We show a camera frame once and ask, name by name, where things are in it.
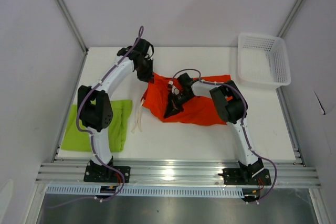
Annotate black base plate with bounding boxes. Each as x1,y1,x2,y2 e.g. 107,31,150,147
217,168,272,186
83,161,131,184

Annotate right aluminium corner post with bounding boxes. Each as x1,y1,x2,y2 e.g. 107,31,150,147
277,0,306,38

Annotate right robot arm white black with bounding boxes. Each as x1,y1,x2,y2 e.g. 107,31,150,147
164,73,265,184

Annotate lime green shorts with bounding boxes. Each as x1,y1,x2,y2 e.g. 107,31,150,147
61,100,133,152

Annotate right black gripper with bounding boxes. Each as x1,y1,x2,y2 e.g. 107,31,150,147
164,91,193,120

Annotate white plastic basket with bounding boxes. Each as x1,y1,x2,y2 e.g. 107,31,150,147
237,33,291,89

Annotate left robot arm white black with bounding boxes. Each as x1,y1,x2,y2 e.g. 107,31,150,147
76,37,154,182

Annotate aluminium corner post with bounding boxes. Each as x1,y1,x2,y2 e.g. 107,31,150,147
277,0,306,38
54,0,88,54

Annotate white slotted cable duct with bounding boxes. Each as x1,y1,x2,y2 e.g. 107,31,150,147
46,184,244,198

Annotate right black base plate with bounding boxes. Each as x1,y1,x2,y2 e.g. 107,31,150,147
217,168,272,186

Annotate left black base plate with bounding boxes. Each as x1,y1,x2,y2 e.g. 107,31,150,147
83,161,131,184

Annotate orange shorts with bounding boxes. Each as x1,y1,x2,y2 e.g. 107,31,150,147
142,73,226,126

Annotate left aluminium corner post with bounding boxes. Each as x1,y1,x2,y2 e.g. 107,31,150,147
54,0,88,54

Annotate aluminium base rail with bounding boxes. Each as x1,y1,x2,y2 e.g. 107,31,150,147
35,159,321,188

